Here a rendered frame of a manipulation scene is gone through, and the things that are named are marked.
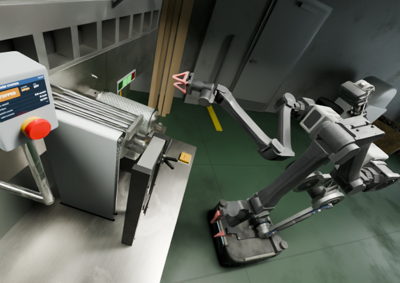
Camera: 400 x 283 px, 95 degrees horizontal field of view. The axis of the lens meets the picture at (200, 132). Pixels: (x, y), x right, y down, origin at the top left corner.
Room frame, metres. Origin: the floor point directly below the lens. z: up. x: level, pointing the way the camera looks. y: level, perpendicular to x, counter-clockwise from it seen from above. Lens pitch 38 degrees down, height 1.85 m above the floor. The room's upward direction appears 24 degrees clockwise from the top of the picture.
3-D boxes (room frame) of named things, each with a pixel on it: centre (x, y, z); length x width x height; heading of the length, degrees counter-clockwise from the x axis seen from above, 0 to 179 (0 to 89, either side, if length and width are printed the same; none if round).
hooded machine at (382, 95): (4.65, -3.17, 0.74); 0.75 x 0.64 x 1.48; 119
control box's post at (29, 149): (0.15, 0.23, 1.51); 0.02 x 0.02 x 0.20
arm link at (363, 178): (0.65, -0.66, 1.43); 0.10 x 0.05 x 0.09; 119
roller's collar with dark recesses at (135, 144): (0.45, 0.20, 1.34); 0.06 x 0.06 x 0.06; 5
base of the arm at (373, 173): (0.69, -0.72, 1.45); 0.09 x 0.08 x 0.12; 29
